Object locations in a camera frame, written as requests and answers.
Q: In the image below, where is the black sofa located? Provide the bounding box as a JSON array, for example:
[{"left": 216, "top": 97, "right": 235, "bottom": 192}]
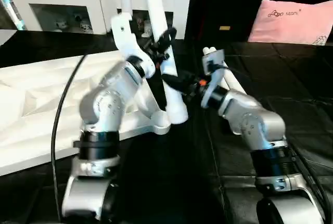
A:
[{"left": 187, "top": 0, "right": 333, "bottom": 45}]

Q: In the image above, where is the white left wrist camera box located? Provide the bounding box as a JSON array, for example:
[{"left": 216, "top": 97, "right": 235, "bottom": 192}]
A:
[{"left": 110, "top": 13, "right": 157, "bottom": 80}]

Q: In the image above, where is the pink printed pillow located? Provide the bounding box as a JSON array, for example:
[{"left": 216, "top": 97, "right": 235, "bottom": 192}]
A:
[{"left": 248, "top": 0, "right": 333, "bottom": 46}]

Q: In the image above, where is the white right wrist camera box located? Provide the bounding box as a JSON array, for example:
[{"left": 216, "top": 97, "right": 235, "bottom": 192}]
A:
[{"left": 201, "top": 48, "right": 226, "bottom": 77}]

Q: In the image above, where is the light blue pole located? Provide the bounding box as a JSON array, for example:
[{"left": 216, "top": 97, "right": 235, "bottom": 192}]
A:
[{"left": 0, "top": 0, "right": 25, "bottom": 30}]

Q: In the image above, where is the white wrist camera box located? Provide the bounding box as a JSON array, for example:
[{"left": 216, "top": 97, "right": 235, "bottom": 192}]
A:
[
  {"left": 201, "top": 48, "right": 226, "bottom": 77},
  {"left": 110, "top": 13, "right": 157, "bottom": 80}
]

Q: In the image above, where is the black work mat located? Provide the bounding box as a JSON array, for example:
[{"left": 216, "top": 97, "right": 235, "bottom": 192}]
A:
[{"left": 0, "top": 29, "right": 333, "bottom": 224}]

